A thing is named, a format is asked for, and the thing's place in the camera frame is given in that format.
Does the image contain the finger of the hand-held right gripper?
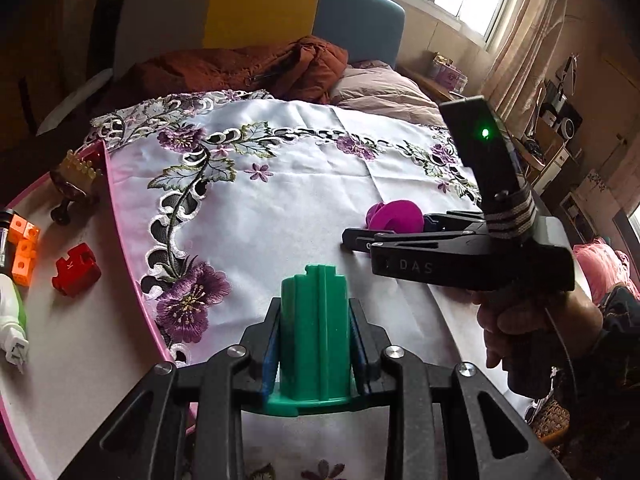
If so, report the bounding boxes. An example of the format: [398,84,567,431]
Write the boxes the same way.
[342,227,401,257]
[422,211,488,234]

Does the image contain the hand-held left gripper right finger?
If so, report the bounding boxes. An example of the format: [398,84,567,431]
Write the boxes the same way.
[349,298,571,480]

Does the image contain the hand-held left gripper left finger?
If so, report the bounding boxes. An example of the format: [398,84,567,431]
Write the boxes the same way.
[75,297,282,480]

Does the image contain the magenta round plastic piece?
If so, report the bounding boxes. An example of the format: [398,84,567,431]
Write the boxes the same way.
[366,200,426,234]

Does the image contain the green ribbed plastic piece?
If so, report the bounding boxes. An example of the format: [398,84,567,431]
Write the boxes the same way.
[265,262,363,418]

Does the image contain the white tray with pink rim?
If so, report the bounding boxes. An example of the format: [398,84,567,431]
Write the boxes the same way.
[0,142,197,480]

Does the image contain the red plastic block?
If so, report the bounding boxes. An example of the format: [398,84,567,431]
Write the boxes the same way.
[52,242,102,298]

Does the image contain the brown brush with yellow bristles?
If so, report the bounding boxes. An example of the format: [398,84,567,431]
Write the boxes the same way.
[50,149,106,226]

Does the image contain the orange plastic building block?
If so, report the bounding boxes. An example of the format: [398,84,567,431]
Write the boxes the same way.
[11,213,41,286]

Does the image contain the person's right forearm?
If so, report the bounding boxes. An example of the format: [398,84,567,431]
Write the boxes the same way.
[550,280,640,466]

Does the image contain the person's right hand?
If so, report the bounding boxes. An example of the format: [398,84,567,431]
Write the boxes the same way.
[472,286,607,370]

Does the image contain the white floral embroidered tablecloth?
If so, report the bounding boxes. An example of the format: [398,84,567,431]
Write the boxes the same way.
[87,89,541,480]

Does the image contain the cardboard box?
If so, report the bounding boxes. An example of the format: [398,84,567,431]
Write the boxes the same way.
[529,120,567,162]

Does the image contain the pink cloth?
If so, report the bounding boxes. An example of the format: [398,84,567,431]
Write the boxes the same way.
[571,242,637,303]

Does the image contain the wooden side table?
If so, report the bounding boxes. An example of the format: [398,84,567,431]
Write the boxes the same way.
[400,66,483,108]

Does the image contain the pale pink pillow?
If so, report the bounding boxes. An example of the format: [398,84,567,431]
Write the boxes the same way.
[330,59,452,129]

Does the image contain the black round speaker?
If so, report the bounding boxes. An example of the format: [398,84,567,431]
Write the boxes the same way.
[552,107,584,142]

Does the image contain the brown woven mat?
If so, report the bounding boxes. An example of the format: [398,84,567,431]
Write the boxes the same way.
[524,399,572,453]

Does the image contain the beige curtain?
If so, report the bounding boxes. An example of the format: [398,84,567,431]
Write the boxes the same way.
[481,0,572,128]

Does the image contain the rust brown jacket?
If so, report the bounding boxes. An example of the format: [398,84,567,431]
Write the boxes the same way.
[110,35,350,106]

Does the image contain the grey yellow blue headboard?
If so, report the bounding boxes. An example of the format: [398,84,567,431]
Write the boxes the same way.
[112,0,406,79]

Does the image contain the white green spray bottle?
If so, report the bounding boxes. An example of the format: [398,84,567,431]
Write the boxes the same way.
[0,272,29,376]

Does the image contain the clear tube with black cap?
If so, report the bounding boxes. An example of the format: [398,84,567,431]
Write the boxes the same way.
[0,207,14,267]

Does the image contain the black chair back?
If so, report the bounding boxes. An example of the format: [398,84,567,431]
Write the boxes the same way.
[86,0,137,82]

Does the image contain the thin grey cable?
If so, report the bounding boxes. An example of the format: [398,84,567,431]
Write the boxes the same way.
[544,305,582,413]

